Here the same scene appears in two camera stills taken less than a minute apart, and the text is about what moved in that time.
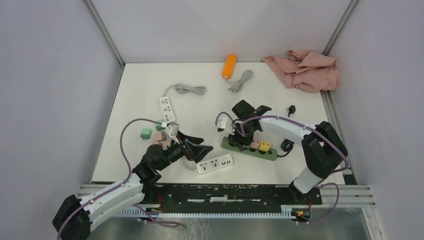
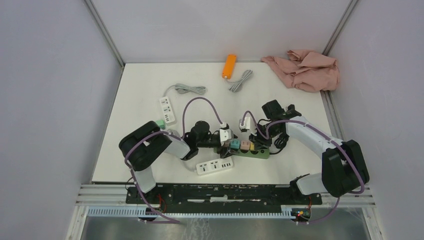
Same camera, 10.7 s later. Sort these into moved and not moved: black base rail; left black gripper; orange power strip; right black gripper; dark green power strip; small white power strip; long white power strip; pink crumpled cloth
Moved: right black gripper; left black gripper; dark green power strip
Not moved: black base rail; long white power strip; pink crumpled cloth; orange power strip; small white power strip
